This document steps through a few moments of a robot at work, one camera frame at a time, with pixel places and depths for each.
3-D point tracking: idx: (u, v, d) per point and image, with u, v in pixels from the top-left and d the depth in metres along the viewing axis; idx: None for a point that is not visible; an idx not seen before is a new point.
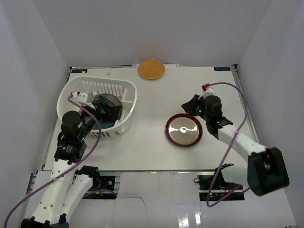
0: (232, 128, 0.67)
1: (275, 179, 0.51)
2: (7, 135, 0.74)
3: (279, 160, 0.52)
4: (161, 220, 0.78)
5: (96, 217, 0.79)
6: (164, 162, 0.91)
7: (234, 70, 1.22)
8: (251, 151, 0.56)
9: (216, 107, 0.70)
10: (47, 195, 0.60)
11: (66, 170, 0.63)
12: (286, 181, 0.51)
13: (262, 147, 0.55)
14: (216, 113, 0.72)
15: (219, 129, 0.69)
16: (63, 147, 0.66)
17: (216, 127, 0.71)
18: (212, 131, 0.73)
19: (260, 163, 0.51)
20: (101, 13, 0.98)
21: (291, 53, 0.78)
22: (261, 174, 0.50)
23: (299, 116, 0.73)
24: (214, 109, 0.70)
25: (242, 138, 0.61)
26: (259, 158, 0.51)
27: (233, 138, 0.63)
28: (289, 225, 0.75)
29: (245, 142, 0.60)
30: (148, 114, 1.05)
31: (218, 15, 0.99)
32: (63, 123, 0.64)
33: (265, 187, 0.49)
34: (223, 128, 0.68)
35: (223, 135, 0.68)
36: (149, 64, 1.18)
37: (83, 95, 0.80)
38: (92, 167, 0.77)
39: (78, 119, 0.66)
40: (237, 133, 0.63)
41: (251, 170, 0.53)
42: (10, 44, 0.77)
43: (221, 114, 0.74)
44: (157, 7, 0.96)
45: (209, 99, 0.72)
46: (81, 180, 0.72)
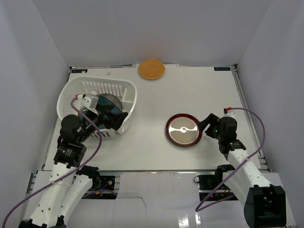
0: (242, 153, 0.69)
1: (271, 216, 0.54)
2: (7, 135, 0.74)
3: (280, 200, 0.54)
4: (161, 220, 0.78)
5: (95, 217, 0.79)
6: (164, 162, 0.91)
7: (234, 70, 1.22)
8: (254, 184, 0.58)
9: (231, 128, 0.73)
10: (45, 198, 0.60)
11: (65, 174, 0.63)
12: (282, 220, 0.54)
13: (267, 184, 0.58)
14: (231, 134, 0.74)
15: (230, 151, 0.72)
16: (62, 151, 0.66)
17: (227, 147, 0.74)
18: (223, 150, 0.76)
19: (260, 200, 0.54)
20: (101, 12, 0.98)
21: (291, 53, 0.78)
22: (258, 209, 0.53)
23: (299, 115, 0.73)
24: (228, 130, 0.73)
25: (250, 168, 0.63)
26: (260, 194, 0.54)
27: (241, 164, 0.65)
28: (289, 225, 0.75)
29: (251, 172, 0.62)
30: (148, 114, 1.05)
31: (218, 15, 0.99)
32: (62, 128, 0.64)
33: (258, 221, 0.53)
34: (233, 151, 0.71)
35: (232, 158, 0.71)
36: (149, 64, 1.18)
37: (88, 100, 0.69)
38: (92, 168, 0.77)
39: (77, 124, 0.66)
40: (246, 161, 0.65)
41: (249, 202, 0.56)
42: (10, 44, 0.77)
43: (235, 136, 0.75)
44: (157, 7, 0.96)
45: (225, 119, 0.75)
46: (81, 182, 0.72)
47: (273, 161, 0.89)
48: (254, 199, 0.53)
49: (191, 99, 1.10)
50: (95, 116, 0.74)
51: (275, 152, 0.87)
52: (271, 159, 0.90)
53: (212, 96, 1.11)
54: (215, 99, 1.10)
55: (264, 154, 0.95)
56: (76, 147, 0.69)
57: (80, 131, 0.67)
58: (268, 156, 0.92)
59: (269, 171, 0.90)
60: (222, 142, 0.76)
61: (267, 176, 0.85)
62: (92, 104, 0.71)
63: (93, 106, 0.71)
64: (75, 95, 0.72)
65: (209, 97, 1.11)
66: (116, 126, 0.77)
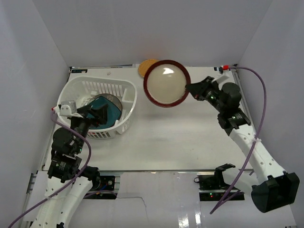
0: (249, 131, 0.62)
1: (281, 202, 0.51)
2: (7, 135, 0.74)
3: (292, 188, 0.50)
4: (161, 220, 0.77)
5: (96, 217, 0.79)
6: (163, 162, 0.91)
7: (234, 70, 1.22)
8: (268, 174, 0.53)
9: (235, 100, 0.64)
10: (42, 213, 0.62)
11: (59, 188, 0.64)
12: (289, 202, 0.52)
13: (280, 171, 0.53)
14: (233, 105, 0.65)
15: (234, 128, 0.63)
16: (56, 164, 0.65)
17: (230, 121, 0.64)
18: (223, 124, 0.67)
19: (275, 188, 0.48)
20: (101, 13, 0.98)
21: (291, 53, 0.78)
22: (272, 196, 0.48)
23: (299, 116, 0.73)
24: (232, 102, 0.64)
25: (260, 154, 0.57)
26: (275, 188, 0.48)
27: (251, 147, 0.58)
28: (289, 225, 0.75)
29: (262, 158, 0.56)
30: (148, 115, 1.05)
31: (218, 15, 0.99)
32: (54, 142, 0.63)
33: (268, 208, 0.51)
34: (239, 128, 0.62)
35: (235, 136, 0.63)
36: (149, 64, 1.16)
37: (66, 107, 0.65)
38: (93, 169, 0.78)
39: (70, 138, 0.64)
40: (255, 143, 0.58)
41: (261, 189, 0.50)
42: (10, 44, 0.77)
43: (237, 107, 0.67)
44: (157, 8, 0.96)
45: (230, 89, 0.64)
46: (80, 184, 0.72)
47: None
48: (269, 193, 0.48)
49: (191, 99, 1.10)
50: (81, 120, 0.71)
51: (275, 151, 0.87)
52: None
53: None
54: None
55: None
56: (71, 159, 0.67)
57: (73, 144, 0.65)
58: None
59: None
60: (223, 115, 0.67)
61: None
62: (72, 109, 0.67)
63: (74, 110, 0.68)
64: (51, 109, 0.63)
65: None
66: (103, 120, 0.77)
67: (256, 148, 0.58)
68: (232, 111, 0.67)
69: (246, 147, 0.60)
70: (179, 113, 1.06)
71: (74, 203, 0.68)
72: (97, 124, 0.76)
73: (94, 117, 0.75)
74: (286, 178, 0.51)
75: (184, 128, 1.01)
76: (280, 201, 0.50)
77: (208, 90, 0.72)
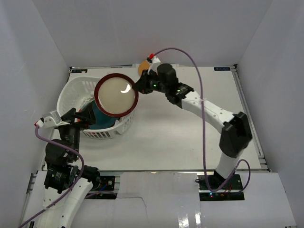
0: (195, 96, 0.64)
1: (244, 140, 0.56)
2: (7, 134, 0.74)
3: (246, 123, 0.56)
4: (161, 220, 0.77)
5: (95, 217, 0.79)
6: (163, 162, 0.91)
7: (234, 70, 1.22)
8: (223, 120, 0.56)
9: (172, 75, 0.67)
10: (42, 222, 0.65)
11: (57, 198, 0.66)
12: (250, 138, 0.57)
13: (230, 115, 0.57)
14: (173, 80, 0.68)
15: (183, 99, 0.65)
16: (52, 175, 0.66)
17: (177, 96, 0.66)
18: (173, 100, 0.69)
19: (232, 131, 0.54)
20: (101, 13, 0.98)
21: (290, 53, 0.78)
22: (234, 140, 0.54)
23: (298, 116, 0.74)
24: (169, 77, 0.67)
25: (210, 107, 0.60)
26: (231, 128, 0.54)
27: (201, 108, 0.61)
28: (289, 225, 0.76)
29: (213, 110, 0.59)
30: (148, 115, 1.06)
31: (217, 15, 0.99)
32: (48, 156, 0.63)
33: (236, 150, 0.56)
34: (186, 98, 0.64)
35: (187, 105, 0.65)
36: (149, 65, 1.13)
37: (49, 118, 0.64)
38: (92, 169, 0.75)
39: (62, 151, 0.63)
40: (204, 102, 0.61)
41: (223, 138, 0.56)
42: (10, 44, 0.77)
43: (177, 81, 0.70)
44: (157, 8, 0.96)
45: (162, 68, 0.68)
46: (80, 186, 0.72)
47: (273, 161, 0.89)
48: (228, 135, 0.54)
49: None
50: (70, 127, 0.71)
51: (274, 152, 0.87)
52: (271, 159, 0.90)
53: (212, 96, 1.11)
54: (215, 99, 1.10)
55: (264, 154, 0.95)
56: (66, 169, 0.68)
57: (68, 156, 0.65)
58: (268, 156, 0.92)
59: (269, 171, 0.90)
60: (169, 92, 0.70)
61: (267, 176, 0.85)
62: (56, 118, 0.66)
63: (58, 118, 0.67)
64: (35, 125, 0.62)
65: (209, 97, 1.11)
66: (93, 119, 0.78)
67: (206, 107, 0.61)
68: (175, 86, 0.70)
69: (198, 109, 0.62)
70: (179, 113, 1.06)
71: (75, 205, 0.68)
72: (87, 126, 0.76)
73: (82, 119, 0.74)
74: (237, 118, 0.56)
75: (183, 128, 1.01)
76: (243, 139, 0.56)
77: (147, 81, 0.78)
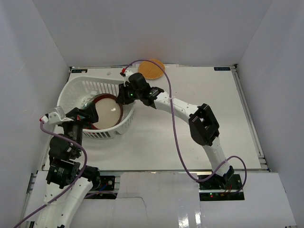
0: (165, 96, 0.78)
1: (211, 128, 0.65)
2: (7, 134, 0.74)
3: (210, 113, 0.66)
4: (161, 220, 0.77)
5: (95, 217, 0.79)
6: (163, 162, 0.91)
7: (234, 70, 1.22)
8: (189, 113, 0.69)
9: (141, 80, 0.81)
10: (42, 218, 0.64)
11: (58, 194, 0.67)
12: (216, 125, 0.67)
13: (195, 108, 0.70)
14: (144, 86, 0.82)
15: (155, 100, 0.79)
16: (54, 171, 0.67)
17: (150, 98, 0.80)
18: (148, 103, 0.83)
19: (197, 120, 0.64)
20: (101, 12, 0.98)
21: (291, 53, 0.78)
22: (201, 128, 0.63)
23: (298, 116, 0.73)
24: (140, 83, 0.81)
25: (178, 104, 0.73)
26: (196, 119, 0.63)
27: (171, 106, 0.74)
28: (289, 225, 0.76)
29: (180, 107, 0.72)
30: (148, 115, 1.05)
31: (217, 15, 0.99)
32: (52, 149, 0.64)
33: (208, 138, 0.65)
34: (157, 99, 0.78)
35: (159, 105, 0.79)
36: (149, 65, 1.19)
37: (54, 114, 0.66)
38: (92, 169, 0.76)
39: (66, 145, 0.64)
40: (172, 100, 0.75)
41: (192, 129, 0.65)
42: (10, 44, 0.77)
43: (148, 86, 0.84)
44: (157, 7, 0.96)
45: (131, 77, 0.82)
46: (80, 185, 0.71)
47: (273, 161, 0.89)
48: (195, 125, 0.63)
49: (191, 99, 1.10)
50: (73, 123, 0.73)
51: (274, 152, 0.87)
52: (271, 159, 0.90)
53: (212, 96, 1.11)
54: (215, 99, 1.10)
55: (264, 154, 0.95)
56: (69, 165, 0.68)
57: (71, 151, 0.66)
58: (268, 156, 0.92)
59: (269, 170, 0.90)
60: (143, 96, 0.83)
61: (267, 176, 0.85)
62: (61, 114, 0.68)
63: (63, 114, 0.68)
64: (40, 120, 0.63)
65: (209, 97, 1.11)
66: (94, 118, 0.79)
67: (176, 106, 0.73)
68: (147, 90, 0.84)
69: (168, 107, 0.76)
70: None
71: (75, 204, 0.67)
72: (89, 124, 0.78)
73: (85, 118, 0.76)
74: (202, 110, 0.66)
75: (183, 128, 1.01)
76: (209, 128, 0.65)
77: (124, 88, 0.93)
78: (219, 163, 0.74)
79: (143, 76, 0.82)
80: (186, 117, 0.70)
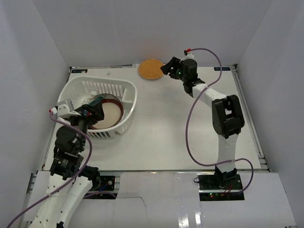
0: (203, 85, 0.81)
1: (233, 120, 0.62)
2: (6, 135, 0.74)
3: (236, 105, 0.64)
4: (161, 221, 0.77)
5: (95, 217, 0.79)
6: (163, 162, 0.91)
7: (234, 71, 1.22)
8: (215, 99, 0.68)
9: (192, 69, 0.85)
10: (43, 209, 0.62)
11: (61, 185, 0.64)
12: (241, 121, 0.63)
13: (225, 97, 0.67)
14: (193, 74, 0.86)
15: (193, 87, 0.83)
16: (59, 162, 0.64)
17: (190, 86, 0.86)
18: (188, 90, 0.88)
19: (220, 107, 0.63)
20: (101, 13, 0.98)
21: (291, 53, 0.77)
22: (222, 116, 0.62)
23: (298, 116, 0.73)
24: (190, 71, 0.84)
25: (210, 91, 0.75)
26: (220, 104, 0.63)
27: (202, 90, 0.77)
28: (289, 225, 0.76)
29: (211, 93, 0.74)
30: (148, 115, 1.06)
31: (217, 15, 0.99)
32: (58, 139, 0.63)
33: (225, 128, 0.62)
34: (195, 86, 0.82)
35: (195, 92, 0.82)
36: (150, 64, 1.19)
37: (64, 106, 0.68)
38: (92, 169, 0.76)
39: (73, 135, 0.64)
40: (207, 88, 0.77)
41: (214, 114, 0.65)
42: (10, 45, 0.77)
43: (196, 77, 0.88)
44: (157, 7, 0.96)
45: (186, 62, 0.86)
46: (80, 184, 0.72)
47: (273, 161, 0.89)
48: (217, 109, 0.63)
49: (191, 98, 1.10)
50: (80, 118, 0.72)
51: (274, 152, 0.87)
52: (271, 159, 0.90)
53: None
54: None
55: (264, 154, 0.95)
56: (73, 157, 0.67)
57: (77, 142, 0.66)
58: (268, 156, 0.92)
59: (269, 171, 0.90)
60: (186, 83, 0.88)
61: (267, 176, 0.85)
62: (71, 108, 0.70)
63: (71, 108, 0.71)
64: (49, 111, 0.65)
65: None
66: (101, 116, 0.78)
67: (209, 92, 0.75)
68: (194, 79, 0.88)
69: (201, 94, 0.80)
70: (179, 113, 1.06)
71: (74, 203, 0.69)
72: (95, 121, 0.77)
73: (92, 114, 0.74)
74: (229, 99, 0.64)
75: (184, 128, 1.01)
76: (231, 121, 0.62)
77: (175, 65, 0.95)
78: (224, 160, 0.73)
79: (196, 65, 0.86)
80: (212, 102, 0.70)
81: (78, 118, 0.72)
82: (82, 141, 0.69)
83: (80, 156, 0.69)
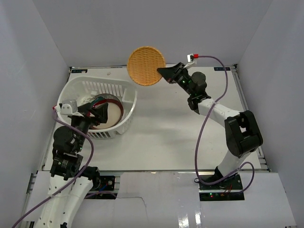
0: (210, 100, 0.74)
1: (250, 138, 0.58)
2: (6, 135, 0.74)
3: (252, 121, 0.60)
4: (160, 220, 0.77)
5: (96, 218, 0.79)
6: (163, 163, 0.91)
7: (234, 70, 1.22)
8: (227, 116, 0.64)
9: (202, 86, 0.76)
10: (46, 211, 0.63)
11: (63, 186, 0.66)
12: (259, 139, 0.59)
13: (237, 113, 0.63)
14: (201, 90, 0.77)
15: (199, 103, 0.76)
16: (58, 163, 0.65)
17: (196, 103, 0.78)
18: (193, 107, 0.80)
19: (235, 125, 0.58)
20: (101, 12, 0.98)
21: (291, 53, 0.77)
22: (239, 137, 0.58)
23: (298, 116, 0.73)
24: (199, 89, 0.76)
25: (220, 107, 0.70)
26: (234, 121, 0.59)
27: (211, 108, 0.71)
28: (289, 225, 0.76)
29: (223, 109, 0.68)
30: (148, 115, 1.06)
31: (217, 14, 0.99)
32: (55, 142, 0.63)
33: (242, 147, 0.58)
34: (202, 102, 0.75)
35: (202, 108, 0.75)
36: (140, 65, 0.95)
37: (67, 107, 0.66)
38: (92, 168, 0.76)
39: (70, 136, 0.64)
40: (214, 104, 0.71)
41: (228, 134, 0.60)
42: (10, 44, 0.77)
43: (203, 92, 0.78)
44: (157, 7, 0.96)
45: (196, 78, 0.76)
46: (80, 185, 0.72)
47: (273, 161, 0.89)
48: (231, 127, 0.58)
49: None
50: (82, 118, 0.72)
51: (275, 152, 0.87)
52: (271, 159, 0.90)
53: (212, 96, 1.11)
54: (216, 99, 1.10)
55: (264, 154, 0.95)
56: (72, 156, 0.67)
57: (74, 143, 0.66)
58: (268, 156, 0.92)
59: (269, 171, 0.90)
60: (192, 99, 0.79)
61: (267, 176, 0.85)
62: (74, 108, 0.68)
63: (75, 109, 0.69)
64: (52, 109, 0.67)
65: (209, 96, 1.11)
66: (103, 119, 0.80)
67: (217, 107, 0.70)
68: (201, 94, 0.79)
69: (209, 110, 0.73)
70: (179, 113, 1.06)
71: (76, 203, 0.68)
72: (97, 123, 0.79)
73: (94, 116, 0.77)
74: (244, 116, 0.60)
75: (183, 128, 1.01)
76: (249, 139, 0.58)
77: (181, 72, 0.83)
78: (231, 171, 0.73)
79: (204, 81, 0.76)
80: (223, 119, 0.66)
81: (80, 118, 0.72)
82: (80, 140, 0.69)
83: (80, 154, 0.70)
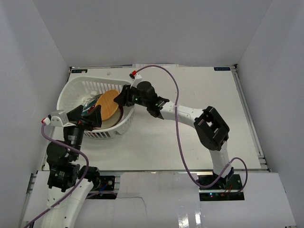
0: (170, 104, 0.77)
1: (220, 131, 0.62)
2: (6, 135, 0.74)
3: (216, 116, 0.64)
4: (160, 220, 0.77)
5: (96, 218, 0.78)
6: (163, 162, 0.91)
7: (234, 70, 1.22)
8: (194, 118, 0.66)
9: (150, 91, 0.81)
10: (46, 222, 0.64)
11: (61, 197, 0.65)
12: (226, 128, 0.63)
13: (200, 111, 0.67)
14: (152, 97, 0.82)
15: (160, 110, 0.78)
16: (55, 175, 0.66)
17: (156, 109, 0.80)
18: (155, 114, 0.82)
19: (204, 124, 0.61)
20: (101, 12, 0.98)
21: (291, 53, 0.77)
22: (210, 133, 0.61)
23: (298, 116, 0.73)
24: (148, 94, 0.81)
25: (182, 109, 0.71)
26: (202, 122, 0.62)
27: (175, 113, 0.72)
28: (289, 225, 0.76)
29: (185, 111, 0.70)
30: (148, 115, 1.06)
31: (217, 15, 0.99)
32: (50, 157, 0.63)
33: (216, 141, 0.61)
34: (163, 108, 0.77)
35: (166, 114, 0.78)
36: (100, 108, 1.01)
37: (57, 119, 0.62)
38: (92, 169, 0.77)
39: (64, 151, 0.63)
40: (177, 108, 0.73)
41: (200, 134, 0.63)
42: (10, 44, 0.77)
43: (156, 98, 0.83)
44: (157, 7, 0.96)
45: (141, 86, 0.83)
46: (81, 186, 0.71)
47: (273, 161, 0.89)
48: (201, 128, 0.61)
49: (191, 99, 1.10)
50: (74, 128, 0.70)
51: (275, 152, 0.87)
52: (271, 159, 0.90)
53: (212, 96, 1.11)
54: (215, 99, 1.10)
55: (264, 154, 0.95)
56: (69, 168, 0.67)
57: (69, 156, 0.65)
58: (268, 156, 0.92)
59: (269, 171, 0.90)
60: (150, 108, 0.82)
61: (267, 176, 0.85)
62: (64, 119, 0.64)
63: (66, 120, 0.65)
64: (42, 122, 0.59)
65: (209, 96, 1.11)
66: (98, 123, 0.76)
67: (180, 110, 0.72)
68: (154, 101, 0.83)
69: (173, 114, 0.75)
70: None
71: (77, 206, 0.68)
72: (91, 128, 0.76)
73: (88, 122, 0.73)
74: (209, 113, 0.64)
75: (183, 128, 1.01)
76: (218, 131, 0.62)
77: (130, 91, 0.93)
78: (223, 166, 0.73)
79: (152, 87, 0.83)
80: (192, 121, 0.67)
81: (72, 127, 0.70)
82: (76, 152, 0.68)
83: (76, 165, 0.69)
